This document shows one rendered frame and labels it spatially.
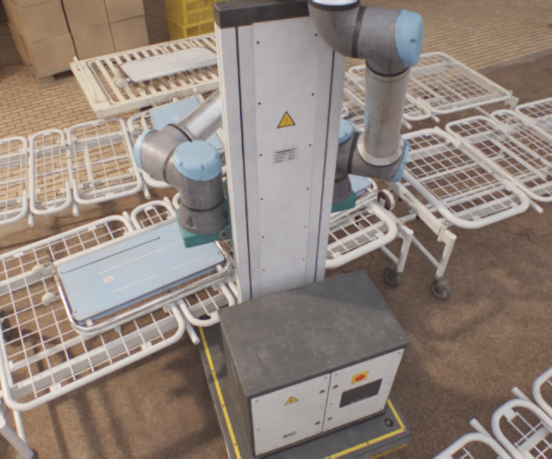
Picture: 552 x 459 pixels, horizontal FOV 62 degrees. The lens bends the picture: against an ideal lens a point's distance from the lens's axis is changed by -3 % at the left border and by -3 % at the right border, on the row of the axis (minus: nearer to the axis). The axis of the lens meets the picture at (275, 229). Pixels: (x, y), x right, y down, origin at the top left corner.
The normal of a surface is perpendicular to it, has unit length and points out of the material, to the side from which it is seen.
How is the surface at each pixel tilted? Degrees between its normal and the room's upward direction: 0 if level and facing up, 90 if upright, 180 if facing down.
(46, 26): 90
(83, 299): 5
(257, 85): 90
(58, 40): 90
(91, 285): 5
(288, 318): 0
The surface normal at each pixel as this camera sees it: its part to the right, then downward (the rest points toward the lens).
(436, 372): 0.00, -0.73
